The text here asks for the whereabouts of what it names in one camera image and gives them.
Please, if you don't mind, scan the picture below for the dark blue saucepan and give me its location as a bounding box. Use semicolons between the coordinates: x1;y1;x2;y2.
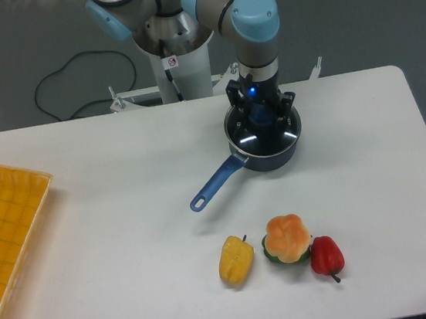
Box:
178;94;312;213

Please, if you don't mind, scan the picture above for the yellow woven basket tray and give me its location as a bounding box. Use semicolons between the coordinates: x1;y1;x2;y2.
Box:
0;165;52;318

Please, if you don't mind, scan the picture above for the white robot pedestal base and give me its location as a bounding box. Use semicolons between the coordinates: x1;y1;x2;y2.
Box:
96;0;326;114

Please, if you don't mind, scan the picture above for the yellow toy bell pepper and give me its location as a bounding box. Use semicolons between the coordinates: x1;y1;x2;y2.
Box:
218;236;255;286

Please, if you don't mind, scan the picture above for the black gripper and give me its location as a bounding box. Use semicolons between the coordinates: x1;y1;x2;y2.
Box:
225;73;295;121

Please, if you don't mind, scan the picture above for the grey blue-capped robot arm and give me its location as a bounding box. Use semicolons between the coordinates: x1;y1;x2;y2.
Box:
85;0;292;118

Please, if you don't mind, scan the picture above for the glass lid with blue knob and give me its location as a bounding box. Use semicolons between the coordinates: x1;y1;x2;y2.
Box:
224;104;302;158

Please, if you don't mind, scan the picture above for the black floor cable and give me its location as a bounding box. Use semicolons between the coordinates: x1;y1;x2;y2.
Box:
29;45;142;125

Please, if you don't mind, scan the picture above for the red toy bell pepper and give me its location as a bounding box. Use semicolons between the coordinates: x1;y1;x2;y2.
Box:
310;236;346;283

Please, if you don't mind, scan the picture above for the orange toy flower vegetable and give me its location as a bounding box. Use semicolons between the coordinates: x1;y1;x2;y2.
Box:
262;214;312;264

